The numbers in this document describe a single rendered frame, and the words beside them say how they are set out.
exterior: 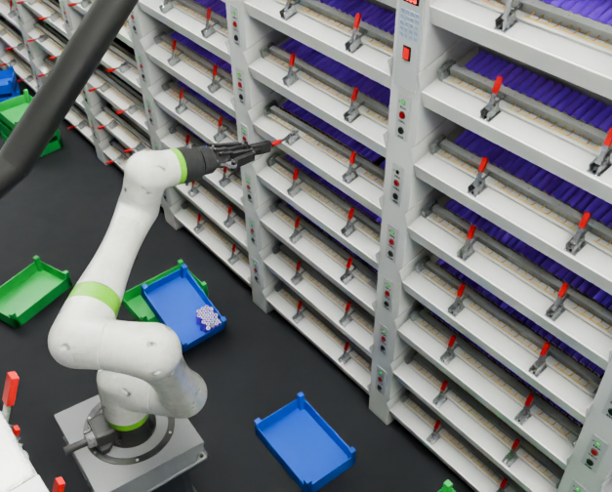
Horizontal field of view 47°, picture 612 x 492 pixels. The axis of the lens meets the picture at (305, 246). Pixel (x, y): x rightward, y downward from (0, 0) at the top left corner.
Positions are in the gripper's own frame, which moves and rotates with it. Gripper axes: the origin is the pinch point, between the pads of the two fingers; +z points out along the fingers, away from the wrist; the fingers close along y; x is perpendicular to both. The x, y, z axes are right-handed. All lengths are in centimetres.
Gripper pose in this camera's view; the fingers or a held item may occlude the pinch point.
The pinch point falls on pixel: (260, 147)
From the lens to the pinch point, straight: 197.5
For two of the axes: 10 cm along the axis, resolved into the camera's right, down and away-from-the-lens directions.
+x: 1.4, -8.3, -5.4
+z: 7.6, -2.6, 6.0
